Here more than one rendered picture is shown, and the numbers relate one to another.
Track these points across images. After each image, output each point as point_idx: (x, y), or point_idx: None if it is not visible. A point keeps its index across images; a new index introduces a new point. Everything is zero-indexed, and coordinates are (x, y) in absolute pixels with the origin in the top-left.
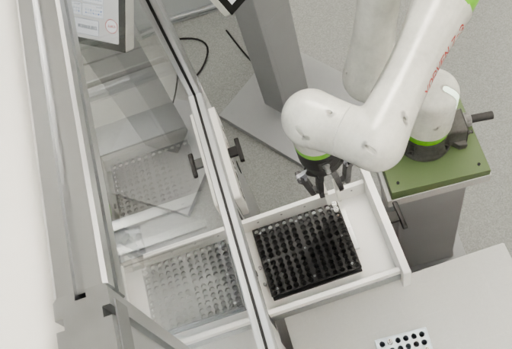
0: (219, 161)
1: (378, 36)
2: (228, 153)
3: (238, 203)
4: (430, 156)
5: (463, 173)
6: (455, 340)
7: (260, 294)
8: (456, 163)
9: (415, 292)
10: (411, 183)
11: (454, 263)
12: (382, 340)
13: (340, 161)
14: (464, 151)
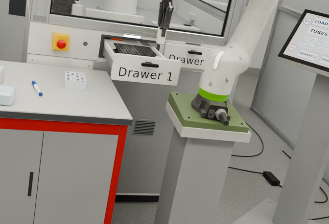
0: (183, 32)
1: (243, 15)
2: (192, 47)
3: (164, 47)
4: (193, 101)
5: (182, 112)
6: (76, 94)
7: (112, 23)
8: (189, 112)
9: (107, 93)
10: (176, 97)
11: (122, 104)
12: (83, 74)
13: None
14: (199, 116)
